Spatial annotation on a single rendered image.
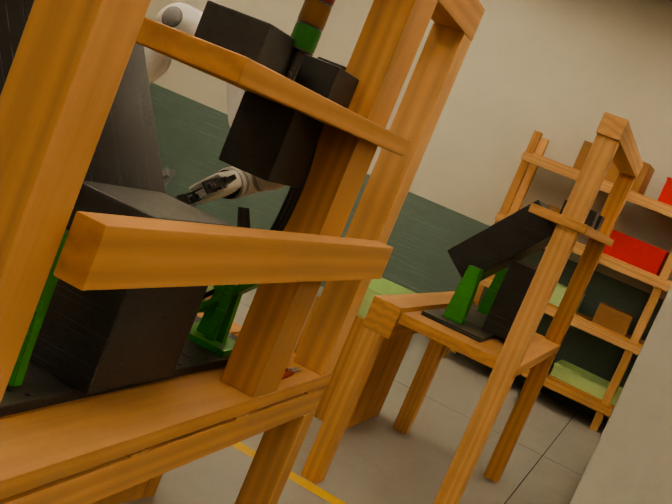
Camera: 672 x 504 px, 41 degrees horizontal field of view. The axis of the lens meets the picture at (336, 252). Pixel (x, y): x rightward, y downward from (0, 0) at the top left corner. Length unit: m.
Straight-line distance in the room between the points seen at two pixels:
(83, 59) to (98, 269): 0.27
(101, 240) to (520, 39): 8.06
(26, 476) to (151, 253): 0.37
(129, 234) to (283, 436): 1.38
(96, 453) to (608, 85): 7.72
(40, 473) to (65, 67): 0.62
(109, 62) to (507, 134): 7.89
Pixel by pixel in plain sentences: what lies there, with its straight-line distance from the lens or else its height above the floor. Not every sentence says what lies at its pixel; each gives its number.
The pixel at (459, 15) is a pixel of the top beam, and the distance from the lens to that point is 2.29.
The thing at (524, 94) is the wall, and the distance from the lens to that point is 8.93.
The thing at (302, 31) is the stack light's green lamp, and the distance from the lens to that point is 1.63.
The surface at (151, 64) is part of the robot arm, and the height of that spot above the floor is 1.47.
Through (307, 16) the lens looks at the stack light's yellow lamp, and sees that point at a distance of 1.63.
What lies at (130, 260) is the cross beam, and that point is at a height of 1.23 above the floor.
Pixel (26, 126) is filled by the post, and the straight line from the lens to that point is 1.12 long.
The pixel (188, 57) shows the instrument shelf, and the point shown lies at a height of 1.51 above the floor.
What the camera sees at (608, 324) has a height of 0.88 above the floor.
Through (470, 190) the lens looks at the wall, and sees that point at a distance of 8.90.
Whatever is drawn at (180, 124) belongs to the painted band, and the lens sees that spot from 10.21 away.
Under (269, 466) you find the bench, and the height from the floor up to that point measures 0.59.
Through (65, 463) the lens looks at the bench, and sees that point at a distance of 1.46.
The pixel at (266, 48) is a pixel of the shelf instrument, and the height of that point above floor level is 1.58.
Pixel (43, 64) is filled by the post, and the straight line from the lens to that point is 1.11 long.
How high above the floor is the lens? 1.49
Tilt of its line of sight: 7 degrees down
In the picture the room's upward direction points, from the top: 22 degrees clockwise
